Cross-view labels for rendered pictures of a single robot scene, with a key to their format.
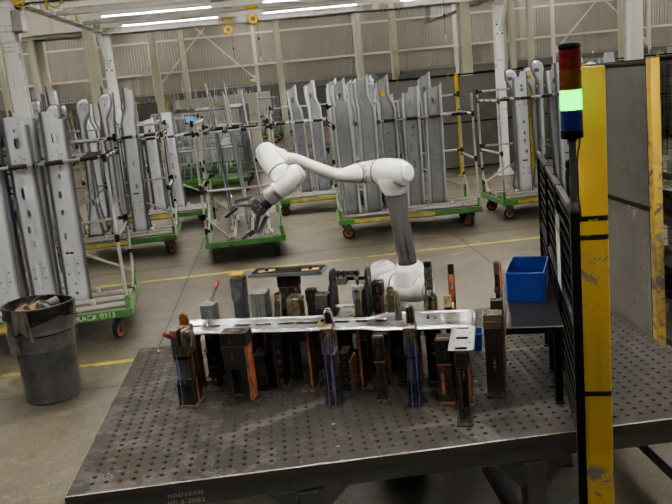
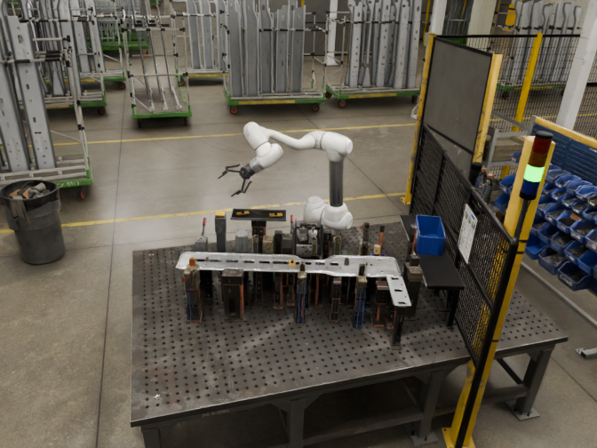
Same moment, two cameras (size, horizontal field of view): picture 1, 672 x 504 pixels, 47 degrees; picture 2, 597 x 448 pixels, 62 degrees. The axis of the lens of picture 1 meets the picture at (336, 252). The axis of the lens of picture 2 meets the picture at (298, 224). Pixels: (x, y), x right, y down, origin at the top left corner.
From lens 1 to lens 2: 1.18 m
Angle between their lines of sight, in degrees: 20
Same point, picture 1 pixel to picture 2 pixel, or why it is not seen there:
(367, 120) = (251, 28)
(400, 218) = (338, 176)
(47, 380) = (41, 247)
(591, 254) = not seen: hidden behind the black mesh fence
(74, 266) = (42, 142)
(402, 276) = (332, 214)
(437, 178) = (296, 75)
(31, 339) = (27, 220)
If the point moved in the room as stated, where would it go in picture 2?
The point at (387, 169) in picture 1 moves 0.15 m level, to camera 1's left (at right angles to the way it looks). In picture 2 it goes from (335, 143) to (313, 144)
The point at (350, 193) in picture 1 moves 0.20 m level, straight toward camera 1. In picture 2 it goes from (236, 81) to (237, 84)
